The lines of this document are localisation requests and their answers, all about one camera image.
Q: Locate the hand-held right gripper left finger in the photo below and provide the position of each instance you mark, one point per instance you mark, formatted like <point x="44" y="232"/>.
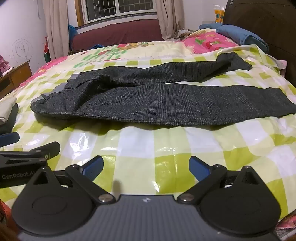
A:
<point x="93" y="167"/>

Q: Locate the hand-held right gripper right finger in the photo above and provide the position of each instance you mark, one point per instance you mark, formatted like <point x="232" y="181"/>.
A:
<point x="199" y="168"/>

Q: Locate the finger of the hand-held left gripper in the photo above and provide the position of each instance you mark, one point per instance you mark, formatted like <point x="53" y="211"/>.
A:
<point x="49" y="150"/>
<point x="9" y="139"/>

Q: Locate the dark grey checked pants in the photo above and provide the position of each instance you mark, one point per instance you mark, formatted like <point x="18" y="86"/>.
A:
<point x="138" y="102"/>

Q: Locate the folded dark cloth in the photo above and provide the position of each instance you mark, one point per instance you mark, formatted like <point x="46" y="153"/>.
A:
<point x="10" y="122"/>

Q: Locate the folded beige cloth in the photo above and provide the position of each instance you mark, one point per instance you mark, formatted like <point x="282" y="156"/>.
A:
<point x="6" y="109"/>

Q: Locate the green white checked plastic sheet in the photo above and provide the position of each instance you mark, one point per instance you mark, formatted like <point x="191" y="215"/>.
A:
<point x="161" y="143"/>

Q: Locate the wooden bedside table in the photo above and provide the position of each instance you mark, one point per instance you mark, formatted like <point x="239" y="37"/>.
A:
<point x="18" y="76"/>

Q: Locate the pink bag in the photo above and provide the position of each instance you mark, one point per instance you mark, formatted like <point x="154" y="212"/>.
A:
<point x="4" y="66"/>

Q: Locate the red green hanging ornament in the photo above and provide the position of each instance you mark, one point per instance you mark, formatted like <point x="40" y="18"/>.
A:
<point x="46" y="49"/>

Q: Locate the blue bag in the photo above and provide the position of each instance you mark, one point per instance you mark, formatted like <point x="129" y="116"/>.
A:
<point x="72" y="30"/>

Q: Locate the beige curtain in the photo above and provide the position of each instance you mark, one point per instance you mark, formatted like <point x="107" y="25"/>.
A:
<point x="55" y="25"/>
<point x="168" y="18"/>

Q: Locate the pale pink pillow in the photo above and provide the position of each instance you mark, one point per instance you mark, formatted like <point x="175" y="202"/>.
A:
<point x="281" y="67"/>

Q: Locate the blue pillow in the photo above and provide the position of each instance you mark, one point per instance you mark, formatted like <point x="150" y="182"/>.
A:
<point x="240" y="34"/>

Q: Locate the yellow snack bag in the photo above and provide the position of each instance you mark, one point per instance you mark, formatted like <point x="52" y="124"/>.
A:
<point x="218" y="14"/>

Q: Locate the white framed window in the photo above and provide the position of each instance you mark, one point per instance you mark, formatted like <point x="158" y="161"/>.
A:
<point x="120" y="9"/>

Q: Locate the dark brown headboard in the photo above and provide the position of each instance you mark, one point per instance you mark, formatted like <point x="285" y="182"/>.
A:
<point x="266" y="20"/>

